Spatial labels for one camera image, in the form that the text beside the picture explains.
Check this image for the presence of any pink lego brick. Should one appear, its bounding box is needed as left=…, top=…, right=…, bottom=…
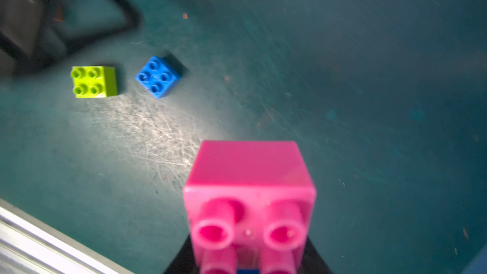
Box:
left=183, top=140, right=317, bottom=273

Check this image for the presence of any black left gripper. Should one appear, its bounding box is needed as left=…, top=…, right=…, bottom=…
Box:
left=1, top=0, right=142, bottom=76

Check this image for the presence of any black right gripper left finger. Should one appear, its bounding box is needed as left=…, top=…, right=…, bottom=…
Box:
left=163, top=236, right=198, bottom=274

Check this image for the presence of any light blue long lego brick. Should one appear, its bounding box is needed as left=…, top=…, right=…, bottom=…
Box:
left=237, top=269, right=260, bottom=274

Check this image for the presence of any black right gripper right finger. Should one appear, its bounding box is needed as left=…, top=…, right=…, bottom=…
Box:
left=302, top=237, right=333, bottom=274

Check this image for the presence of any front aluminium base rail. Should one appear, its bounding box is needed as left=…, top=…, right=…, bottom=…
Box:
left=1, top=199, right=130, bottom=273

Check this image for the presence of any lime green lego brick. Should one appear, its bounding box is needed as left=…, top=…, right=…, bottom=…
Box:
left=71, top=66, right=118, bottom=98

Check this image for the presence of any dark blue lego brick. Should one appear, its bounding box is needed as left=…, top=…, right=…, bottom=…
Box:
left=135, top=57, right=181, bottom=99

